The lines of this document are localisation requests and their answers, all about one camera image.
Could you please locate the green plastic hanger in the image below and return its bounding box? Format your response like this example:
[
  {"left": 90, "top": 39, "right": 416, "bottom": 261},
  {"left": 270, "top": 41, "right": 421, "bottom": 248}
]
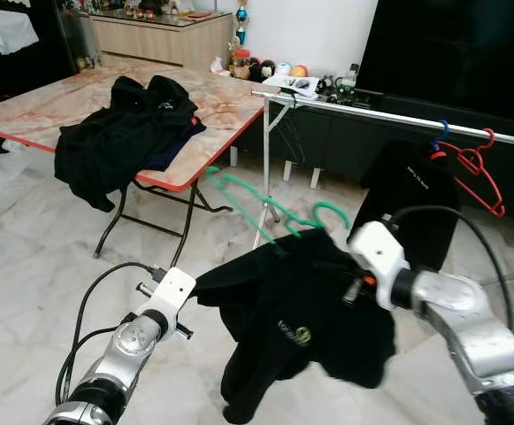
[{"left": 205, "top": 166, "right": 350, "bottom": 244}]

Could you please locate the black shirt yellow-green logo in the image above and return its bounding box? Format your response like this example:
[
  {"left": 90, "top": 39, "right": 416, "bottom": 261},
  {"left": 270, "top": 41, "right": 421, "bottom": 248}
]
[{"left": 193, "top": 228, "right": 397, "bottom": 424}]

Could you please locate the red plastic hanger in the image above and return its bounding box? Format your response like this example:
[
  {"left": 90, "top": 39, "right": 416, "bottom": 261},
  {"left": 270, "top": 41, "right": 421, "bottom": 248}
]
[{"left": 433, "top": 128, "right": 508, "bottom": 218}]

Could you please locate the blue plastic hanger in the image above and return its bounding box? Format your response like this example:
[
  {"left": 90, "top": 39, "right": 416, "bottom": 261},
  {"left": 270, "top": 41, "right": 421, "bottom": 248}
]
[{"left": 431, "top": 120, "right": 452, "bottom": 151}]

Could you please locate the black garment with red tag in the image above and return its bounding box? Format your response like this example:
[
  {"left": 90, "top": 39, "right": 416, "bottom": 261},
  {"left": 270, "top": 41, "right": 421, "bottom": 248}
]
[{"left": 360, "top": 142, "right": 463, "bottom": 271}]

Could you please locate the black low TV console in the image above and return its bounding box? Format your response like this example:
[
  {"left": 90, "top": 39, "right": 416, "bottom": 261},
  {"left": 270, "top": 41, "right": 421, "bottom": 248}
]
[{"left": 239, "top": 80, "right": 514, "bottom": 222}]

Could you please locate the steel clothes rack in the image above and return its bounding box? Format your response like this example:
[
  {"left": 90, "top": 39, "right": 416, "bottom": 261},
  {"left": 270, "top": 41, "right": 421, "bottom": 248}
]
[{"left": 252, "top": 89, "right": 514, "bottom": 337}]

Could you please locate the stack of white papers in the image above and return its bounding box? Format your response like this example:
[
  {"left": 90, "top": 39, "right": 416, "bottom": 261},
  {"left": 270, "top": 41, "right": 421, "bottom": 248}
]
[{"left": 277, "top": 75, "right": 321, "bottom": 97}]

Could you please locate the black flat screen television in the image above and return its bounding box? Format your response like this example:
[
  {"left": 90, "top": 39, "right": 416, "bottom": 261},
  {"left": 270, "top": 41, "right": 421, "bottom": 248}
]
[{"left": 356, "top": 0, "right": 514, "bottom": 125}]

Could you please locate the pile of black clothes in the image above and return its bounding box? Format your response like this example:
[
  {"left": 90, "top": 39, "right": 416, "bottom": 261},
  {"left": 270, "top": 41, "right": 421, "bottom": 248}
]
[{"left": 55, "top": 75, "right": 206, "bottom": 212}]

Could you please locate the blue and gold trophy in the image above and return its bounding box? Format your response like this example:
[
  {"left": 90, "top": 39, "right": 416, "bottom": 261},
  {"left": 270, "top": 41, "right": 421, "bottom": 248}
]
[{"left": 233, "top": 0, "right": 250, "bottom": 50}]

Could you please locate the light wooden sideboard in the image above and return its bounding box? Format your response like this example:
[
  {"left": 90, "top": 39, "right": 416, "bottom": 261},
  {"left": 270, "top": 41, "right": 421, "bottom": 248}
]
[{"left": 88, "top": 9, "right": 235, "bottom": 72}]

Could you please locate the marble folding table red edge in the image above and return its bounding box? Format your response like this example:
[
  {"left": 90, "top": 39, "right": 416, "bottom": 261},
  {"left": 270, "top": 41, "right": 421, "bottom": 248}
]
[{"left": 0, "top": 58, "right": 271, "bottom": 267}]

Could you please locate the dark glass cabinet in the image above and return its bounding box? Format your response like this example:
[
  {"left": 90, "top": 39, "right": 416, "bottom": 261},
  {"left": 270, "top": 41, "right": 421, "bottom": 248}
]
[{"left": 0, "top": 0, "right": 94, "bottom": 107}]

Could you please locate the white cloth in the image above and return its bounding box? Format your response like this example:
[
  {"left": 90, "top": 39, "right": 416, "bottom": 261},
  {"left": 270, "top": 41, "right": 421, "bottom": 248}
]
[{"left": 0, "top": 9, "right": 41, "bottom": 56}]

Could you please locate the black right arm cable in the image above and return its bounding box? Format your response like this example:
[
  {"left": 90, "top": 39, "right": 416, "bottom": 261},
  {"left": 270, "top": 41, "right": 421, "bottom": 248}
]
[{"left": 389, "top": 205, "right": 514, "bottom": 306}]

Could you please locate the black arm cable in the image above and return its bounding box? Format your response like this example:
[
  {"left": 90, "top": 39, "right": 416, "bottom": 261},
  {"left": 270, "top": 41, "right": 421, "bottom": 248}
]
[
  {"left": 55, "top": 261, "right": 165, "bottom": 404},
  {"left": 389, "top": 205, "right": 514, "bottom": 306}
]

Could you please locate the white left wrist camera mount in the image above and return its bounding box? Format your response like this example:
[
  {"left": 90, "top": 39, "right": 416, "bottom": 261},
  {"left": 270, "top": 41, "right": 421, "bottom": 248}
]
[{"left": 146, "top": 267, "right": 197, "bottom": 320}]

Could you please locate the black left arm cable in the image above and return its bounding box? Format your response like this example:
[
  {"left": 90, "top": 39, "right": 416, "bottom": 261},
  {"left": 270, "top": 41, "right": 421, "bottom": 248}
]
[{"left": 55, "top": 261, "right": 165, "bottom": 404}]

